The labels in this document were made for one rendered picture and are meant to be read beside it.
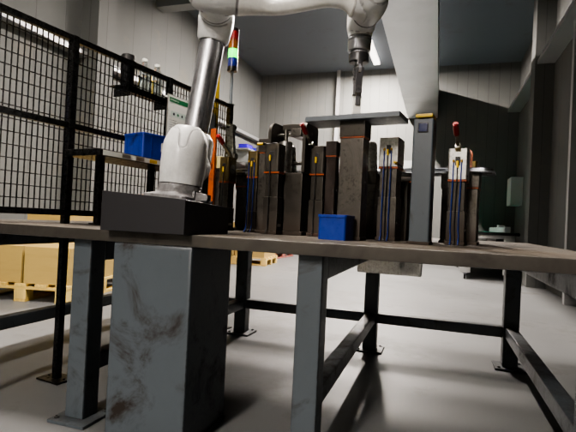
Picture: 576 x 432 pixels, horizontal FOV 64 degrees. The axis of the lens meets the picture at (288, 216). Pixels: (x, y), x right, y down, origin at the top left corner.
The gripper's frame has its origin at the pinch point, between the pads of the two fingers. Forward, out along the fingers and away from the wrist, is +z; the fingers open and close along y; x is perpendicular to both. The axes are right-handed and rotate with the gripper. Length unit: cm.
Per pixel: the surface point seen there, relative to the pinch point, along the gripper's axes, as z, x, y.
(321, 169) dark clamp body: 23.3, 11.7, 14.7
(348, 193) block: 34.0, 1.9, -3.8
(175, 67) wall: -193, 235, 553
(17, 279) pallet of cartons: 104, 250, 194
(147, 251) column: 58, 69, -27
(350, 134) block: 11.8, 2.4, -4.0
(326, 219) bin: 44.5, 10.3, -12.7
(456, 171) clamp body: 24.0, -37.6, -4.5
